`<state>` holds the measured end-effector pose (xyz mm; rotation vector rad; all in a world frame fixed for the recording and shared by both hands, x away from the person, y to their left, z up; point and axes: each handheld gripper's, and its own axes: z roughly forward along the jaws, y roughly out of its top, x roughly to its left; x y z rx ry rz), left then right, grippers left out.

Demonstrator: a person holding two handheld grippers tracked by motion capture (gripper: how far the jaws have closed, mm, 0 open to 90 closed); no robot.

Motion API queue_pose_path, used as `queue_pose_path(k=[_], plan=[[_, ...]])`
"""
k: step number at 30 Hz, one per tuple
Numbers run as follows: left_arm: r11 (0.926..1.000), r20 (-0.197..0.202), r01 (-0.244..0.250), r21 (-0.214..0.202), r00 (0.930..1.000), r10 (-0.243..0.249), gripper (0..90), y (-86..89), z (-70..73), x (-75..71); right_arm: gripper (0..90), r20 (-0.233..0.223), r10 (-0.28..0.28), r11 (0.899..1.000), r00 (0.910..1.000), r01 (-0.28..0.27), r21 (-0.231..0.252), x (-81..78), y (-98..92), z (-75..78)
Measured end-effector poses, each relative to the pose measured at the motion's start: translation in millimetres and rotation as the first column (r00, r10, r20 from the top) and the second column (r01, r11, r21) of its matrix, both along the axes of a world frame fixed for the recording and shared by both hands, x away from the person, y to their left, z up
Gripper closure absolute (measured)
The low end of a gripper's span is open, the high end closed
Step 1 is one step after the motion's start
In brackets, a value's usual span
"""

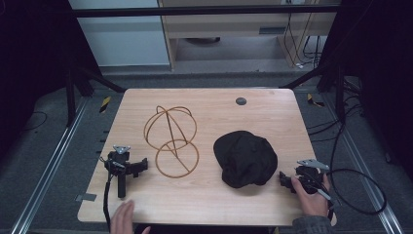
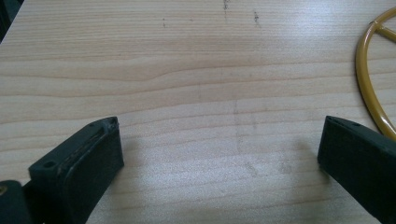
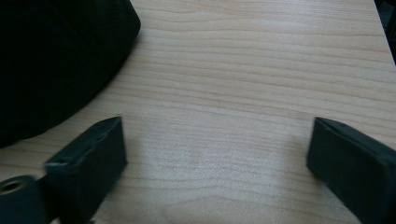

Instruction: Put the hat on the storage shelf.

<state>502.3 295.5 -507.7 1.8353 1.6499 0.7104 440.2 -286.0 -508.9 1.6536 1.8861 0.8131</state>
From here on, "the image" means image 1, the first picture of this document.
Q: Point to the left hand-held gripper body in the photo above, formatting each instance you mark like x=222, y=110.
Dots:
x=121, y=167

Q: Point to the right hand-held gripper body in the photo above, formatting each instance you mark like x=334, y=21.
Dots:
x=308, y=175

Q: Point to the black hat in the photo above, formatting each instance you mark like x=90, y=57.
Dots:
x=245, y=159

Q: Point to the person's right hand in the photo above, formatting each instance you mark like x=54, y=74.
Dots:
x=310, y=204

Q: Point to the person's left hand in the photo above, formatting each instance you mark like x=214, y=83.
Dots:
x=123, y=217

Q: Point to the grey tape piece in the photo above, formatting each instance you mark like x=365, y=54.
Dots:
x=86, y=197

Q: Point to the yellow black floor tape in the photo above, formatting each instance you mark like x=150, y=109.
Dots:
x=105, y=104
x=314, y=101

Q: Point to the grey round table grommet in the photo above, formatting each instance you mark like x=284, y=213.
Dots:
x=241, y=101

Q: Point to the white cabinet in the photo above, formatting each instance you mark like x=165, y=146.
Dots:
x=123, y=39

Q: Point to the black curtain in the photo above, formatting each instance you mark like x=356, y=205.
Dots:
x=35, y=65
x=380, y=71

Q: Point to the light wooden desk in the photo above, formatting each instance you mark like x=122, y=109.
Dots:
x=224, y=27

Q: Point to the metal floor rail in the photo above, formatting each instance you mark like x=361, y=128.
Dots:
x=48, y=165
x=367, y=172

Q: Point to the black frame leg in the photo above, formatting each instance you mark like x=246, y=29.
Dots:
x=70, y=97
x=340, y=97

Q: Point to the black frame crossbar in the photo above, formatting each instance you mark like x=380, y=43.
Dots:
x=201, y=11

